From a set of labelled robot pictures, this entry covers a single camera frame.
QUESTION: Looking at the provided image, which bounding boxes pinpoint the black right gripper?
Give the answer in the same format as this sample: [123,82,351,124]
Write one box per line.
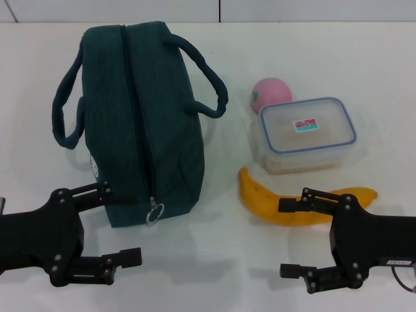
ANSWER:
[278,187,416,295]

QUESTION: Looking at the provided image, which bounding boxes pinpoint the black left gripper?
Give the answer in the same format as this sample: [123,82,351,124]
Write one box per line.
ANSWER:
[0,181,143,287]

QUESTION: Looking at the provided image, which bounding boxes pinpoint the yellow banana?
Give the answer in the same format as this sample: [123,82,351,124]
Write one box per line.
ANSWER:
[239,166,379,227]

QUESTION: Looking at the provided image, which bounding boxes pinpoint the clear blue-rimmed food container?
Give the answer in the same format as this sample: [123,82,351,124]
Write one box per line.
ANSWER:
[259,96,358,176]

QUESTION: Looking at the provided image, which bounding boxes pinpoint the dark teal lunch bag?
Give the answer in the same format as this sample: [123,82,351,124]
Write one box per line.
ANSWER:
[53,21,229,228]

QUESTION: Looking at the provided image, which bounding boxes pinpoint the pink toy peach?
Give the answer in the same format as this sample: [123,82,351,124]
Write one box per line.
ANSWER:
[250,77,293,114]

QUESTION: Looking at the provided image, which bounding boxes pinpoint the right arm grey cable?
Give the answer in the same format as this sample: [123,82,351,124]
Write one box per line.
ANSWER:
[388,262,416,292]

